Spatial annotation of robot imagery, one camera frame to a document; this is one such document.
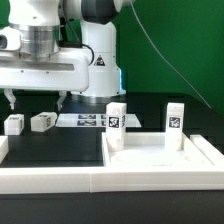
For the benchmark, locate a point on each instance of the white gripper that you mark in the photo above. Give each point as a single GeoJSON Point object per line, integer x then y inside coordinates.
{"type": "Point", "coordinates": [66, 70]}

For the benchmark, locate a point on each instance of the white square table top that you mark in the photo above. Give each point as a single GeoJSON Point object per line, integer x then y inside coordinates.
{"type": "Point", "coordinates": [147, 149]}

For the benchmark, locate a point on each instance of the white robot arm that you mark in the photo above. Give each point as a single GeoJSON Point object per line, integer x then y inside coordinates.
{"type": "Point", "coordinates": [68, 46]}

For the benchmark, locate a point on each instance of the white sheet with fiducial markers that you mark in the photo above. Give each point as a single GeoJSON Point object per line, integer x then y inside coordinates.
{"type": "Point", "coordinates": [92, 120]}

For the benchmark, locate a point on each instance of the white workspace frame wall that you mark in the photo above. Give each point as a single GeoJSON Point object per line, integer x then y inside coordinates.
{"type": "Point", "coordinates": [109, 179]}

